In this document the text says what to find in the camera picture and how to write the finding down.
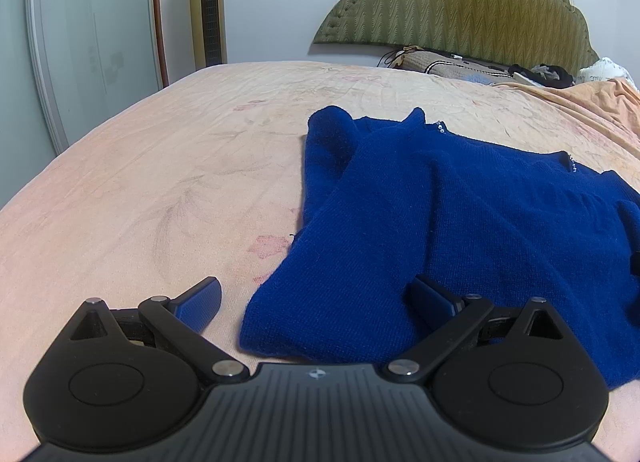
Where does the black cloth item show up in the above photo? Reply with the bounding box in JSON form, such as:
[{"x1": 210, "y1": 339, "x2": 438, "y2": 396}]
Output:
[{"x1": 507, "y1": 64, "x2": 577, "y2": 90}]

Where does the gold tower air conditioner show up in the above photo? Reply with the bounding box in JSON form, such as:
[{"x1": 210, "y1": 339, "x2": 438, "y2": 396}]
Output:
[{"x1": 187, "y1": 0, "x2": 229, "y2": 71}]

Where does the blue knit sweater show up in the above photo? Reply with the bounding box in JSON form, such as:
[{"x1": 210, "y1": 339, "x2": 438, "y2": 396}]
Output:
[{"x1": 237, "y1": 105, "x2": 640, "y2": 391}]

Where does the white printed cloth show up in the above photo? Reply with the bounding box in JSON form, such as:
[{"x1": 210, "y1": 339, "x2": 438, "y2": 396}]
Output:
[{"x1": 577, "y1": 57, "x2": 640, "y2": 91}]

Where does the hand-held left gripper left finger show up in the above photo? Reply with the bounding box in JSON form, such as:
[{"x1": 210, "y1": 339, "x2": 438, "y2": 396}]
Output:
[{"x1": 67, "y1": 276, "x2": 251, "y2": 385}]

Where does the orange blanket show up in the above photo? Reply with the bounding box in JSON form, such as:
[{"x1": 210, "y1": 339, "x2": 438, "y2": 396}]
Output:
[{"x1": 492, "y1": 78, "x2": 640, "y2": 155}]

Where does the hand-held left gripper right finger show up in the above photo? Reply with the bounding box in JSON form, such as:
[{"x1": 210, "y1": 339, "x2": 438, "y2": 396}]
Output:
[{"x1": 385, "y1": 276, "x2": 569, "y2": 385}]

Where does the beige patterned pillow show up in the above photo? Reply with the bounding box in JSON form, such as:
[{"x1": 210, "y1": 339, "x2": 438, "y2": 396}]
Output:
[{"x1": 395, "y1": 46, "x2": 531, "y2": 86}]

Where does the pink floral bed sheet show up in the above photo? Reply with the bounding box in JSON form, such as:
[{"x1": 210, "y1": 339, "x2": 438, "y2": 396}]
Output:
[{"x1": 0, "y1": 60, "x2": 640, "y2": 458}]

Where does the frosted glass wardrobe door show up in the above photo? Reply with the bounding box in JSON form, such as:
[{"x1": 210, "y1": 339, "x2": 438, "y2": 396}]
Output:
[{"x1": 25, "y1": 0, "x2": 167, "y2": 157}]

